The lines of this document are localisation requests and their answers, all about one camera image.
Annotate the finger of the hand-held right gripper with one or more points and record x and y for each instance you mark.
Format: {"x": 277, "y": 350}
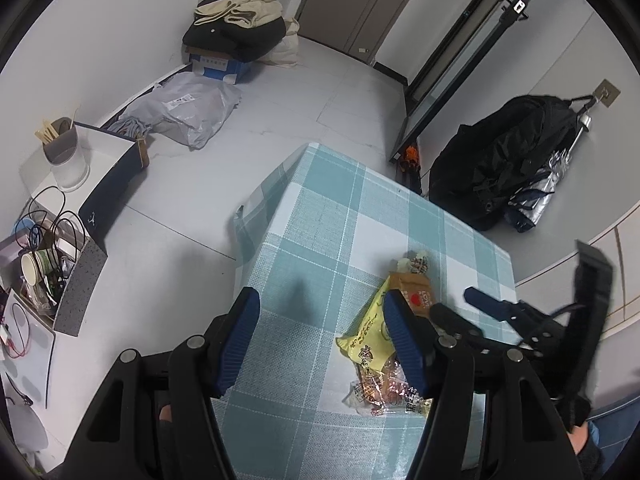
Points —
{"x": 452, "y": 317}
{"x": 482, "y": 302}

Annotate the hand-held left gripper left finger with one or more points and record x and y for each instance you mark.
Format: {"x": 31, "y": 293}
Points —
{"x": 240, "y": 340}

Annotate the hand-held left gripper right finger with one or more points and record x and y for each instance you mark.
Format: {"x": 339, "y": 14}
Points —
{"x": 405, "y": 345}

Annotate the yellow snack packet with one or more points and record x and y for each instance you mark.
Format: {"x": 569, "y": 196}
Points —
{"x": 370, "y": 330}

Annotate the brown foil packet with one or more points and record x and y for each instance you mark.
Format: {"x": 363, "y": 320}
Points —
{"x": 417, "y": 292}

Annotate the yellow clear snack bag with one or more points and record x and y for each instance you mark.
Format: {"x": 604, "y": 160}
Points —
{"x": 385, "y": 395}

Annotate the small pale snack wrapper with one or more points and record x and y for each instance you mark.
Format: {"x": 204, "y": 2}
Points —
{"x": 415, "y": 262}

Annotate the silver folding umbrella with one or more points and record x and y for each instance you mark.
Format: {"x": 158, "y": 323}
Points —
{"x": 545, "y": 185}

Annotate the black jacket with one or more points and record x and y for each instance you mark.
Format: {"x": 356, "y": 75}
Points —
{"x": 500, "y": 160}

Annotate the teal checkered tablecloth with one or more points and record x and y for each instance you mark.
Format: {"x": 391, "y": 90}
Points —
{"x": 325, "y": 220}

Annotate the orange object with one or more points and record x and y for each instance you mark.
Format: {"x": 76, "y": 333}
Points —
{"x": 410, "y": 154}

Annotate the grey speckled box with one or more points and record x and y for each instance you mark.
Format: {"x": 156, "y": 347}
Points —
{"x": 80, "y": 290}

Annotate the navy box with white top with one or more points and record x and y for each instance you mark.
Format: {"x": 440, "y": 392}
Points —
{"x": 107, "y": 200}

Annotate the paper cup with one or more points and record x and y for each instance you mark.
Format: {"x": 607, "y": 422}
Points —
{"x": 32, "y": 267}

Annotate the grey plastic bag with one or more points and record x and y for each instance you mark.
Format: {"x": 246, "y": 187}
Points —
{"x": 185, "y": 110}

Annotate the white cup with chopsticks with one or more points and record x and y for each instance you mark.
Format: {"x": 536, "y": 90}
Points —
{"x": 62, "y": 157}

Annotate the blue cardboard box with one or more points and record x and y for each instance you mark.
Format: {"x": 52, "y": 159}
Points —
{"x": 220, "y": 67}

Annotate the white cloth bag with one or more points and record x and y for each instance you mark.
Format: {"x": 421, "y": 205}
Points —
{"x": 287, "y": 42}

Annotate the black clothes pile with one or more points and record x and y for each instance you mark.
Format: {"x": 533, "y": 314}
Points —
{"x": 235, "y": 37}

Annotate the grey door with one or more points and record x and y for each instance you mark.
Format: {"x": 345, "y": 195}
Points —
{"x": 350, "y": 0}

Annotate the beige clothes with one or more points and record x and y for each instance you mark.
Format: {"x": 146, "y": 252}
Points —
{"x": 240, "y": 7}

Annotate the wall hook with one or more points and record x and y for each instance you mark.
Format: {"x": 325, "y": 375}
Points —
{"x": 605, "y": 92}

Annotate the black sliding door frame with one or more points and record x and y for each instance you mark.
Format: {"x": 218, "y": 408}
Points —
{"x": 450, "y": 50}

